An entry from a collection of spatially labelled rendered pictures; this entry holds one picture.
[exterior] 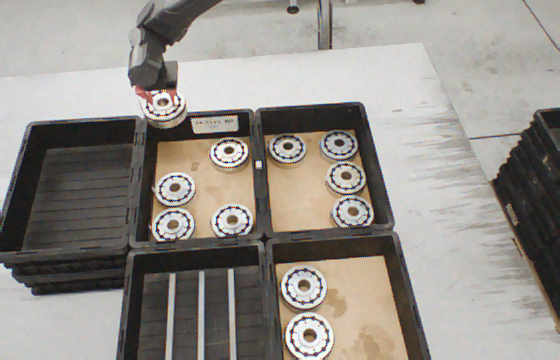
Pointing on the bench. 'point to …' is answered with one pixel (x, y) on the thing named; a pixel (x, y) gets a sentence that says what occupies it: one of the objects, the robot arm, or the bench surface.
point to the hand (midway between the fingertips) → (162, 100)
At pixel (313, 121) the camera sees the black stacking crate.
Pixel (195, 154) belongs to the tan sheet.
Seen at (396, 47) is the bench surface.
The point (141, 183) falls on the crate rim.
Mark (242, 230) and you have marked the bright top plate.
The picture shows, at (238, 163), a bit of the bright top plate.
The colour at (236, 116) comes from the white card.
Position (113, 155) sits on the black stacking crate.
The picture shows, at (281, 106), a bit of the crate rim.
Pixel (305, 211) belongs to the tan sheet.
